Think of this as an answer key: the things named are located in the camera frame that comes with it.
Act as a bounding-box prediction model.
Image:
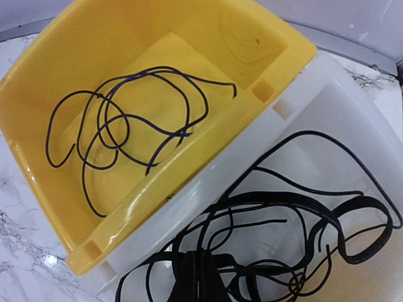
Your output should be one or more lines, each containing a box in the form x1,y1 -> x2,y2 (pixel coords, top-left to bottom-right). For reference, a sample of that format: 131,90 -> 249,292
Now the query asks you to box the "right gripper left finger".
167,252 -> 199,302

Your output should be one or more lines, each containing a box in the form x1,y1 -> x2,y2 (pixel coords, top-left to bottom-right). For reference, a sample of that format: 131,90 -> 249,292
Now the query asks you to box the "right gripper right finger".
199,250 -> 232,302

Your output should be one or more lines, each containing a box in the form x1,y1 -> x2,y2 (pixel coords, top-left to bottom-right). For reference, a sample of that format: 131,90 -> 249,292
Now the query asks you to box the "black earphone cable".
115,130 -> 403,302

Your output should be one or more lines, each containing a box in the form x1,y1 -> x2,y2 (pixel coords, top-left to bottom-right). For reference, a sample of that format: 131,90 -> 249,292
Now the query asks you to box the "white bin middle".
82,53 -> 402,301

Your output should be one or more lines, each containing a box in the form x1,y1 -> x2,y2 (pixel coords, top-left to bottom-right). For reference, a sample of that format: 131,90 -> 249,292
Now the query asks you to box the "yellow bin left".
1,1 -> 317,276

